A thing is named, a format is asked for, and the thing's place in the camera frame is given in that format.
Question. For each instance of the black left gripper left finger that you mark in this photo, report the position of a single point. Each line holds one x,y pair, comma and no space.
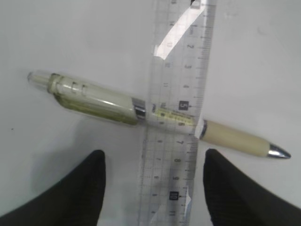
76,200

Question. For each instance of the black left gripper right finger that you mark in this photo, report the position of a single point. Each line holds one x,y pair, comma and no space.
234,199

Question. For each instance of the clear plastic ruler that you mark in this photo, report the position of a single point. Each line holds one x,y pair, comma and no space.
178,69

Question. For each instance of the beige retractable pen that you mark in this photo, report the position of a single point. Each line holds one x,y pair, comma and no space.
90,99

